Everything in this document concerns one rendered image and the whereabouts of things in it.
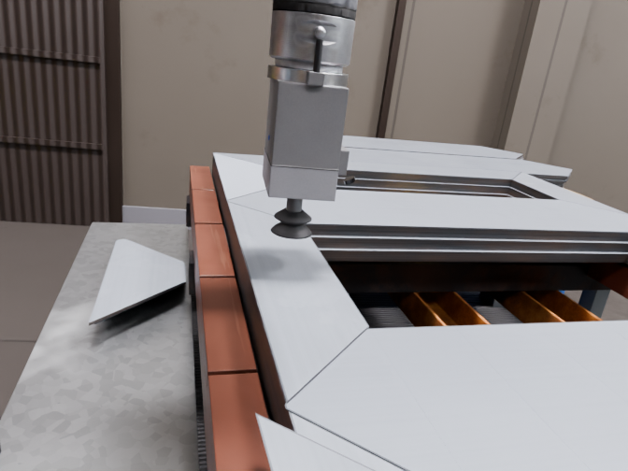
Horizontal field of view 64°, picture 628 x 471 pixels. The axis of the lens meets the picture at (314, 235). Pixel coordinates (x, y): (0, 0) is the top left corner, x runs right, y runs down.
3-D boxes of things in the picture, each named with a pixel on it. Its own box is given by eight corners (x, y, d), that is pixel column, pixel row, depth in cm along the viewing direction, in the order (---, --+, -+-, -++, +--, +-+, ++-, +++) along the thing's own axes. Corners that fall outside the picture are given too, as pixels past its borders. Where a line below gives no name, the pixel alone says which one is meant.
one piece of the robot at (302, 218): (315, 217, 50) (313, 235, 51) (309, 205, 53) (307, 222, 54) (277, 214, 49) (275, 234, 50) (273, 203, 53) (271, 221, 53)
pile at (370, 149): (506, 165, 172) (510, 148, 170) (592, 199, 136) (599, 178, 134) (278, 149, 150) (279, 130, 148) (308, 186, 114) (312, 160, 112)
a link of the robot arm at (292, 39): (345, 22, 49) (366, 20, 42) (338, 71, 51) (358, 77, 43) (268, 12, 48) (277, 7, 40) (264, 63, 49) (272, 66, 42)
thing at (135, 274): (184, 240, 104) (184, 222, 103) (187, 346, 69) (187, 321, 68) (121, 239, 101) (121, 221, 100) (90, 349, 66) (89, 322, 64)
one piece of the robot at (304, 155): (390, 48, 43) (362, 229, 48) (363, 47, 51) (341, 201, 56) (275, 34, 41) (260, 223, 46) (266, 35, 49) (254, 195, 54)
